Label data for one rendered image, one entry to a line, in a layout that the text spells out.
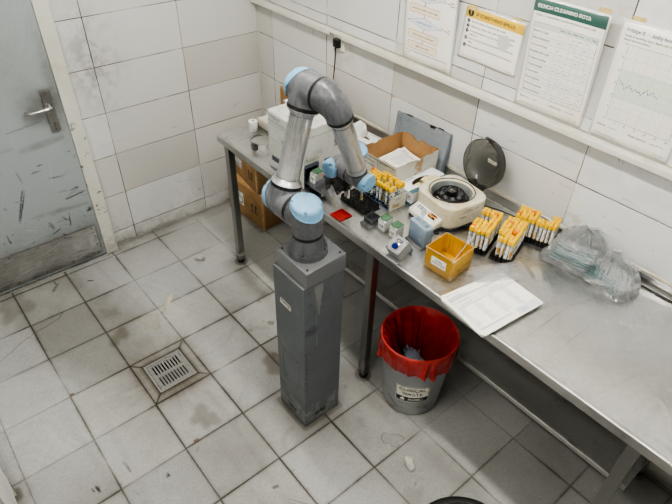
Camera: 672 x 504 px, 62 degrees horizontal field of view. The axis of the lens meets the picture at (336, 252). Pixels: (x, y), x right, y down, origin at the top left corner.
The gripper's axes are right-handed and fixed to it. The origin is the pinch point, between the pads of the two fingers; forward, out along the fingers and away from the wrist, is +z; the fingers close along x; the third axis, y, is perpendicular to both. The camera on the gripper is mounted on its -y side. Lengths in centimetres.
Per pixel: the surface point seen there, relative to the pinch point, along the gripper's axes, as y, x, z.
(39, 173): -107, -88, 90
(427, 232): 44, 8, -30
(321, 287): 40, -37, -13
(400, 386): 90, -8, 29
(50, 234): -87, -94, 124
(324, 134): -20.5, 7.4, -11.3
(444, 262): 58, 0, -37
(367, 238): 30.9, -5.7, -12.4
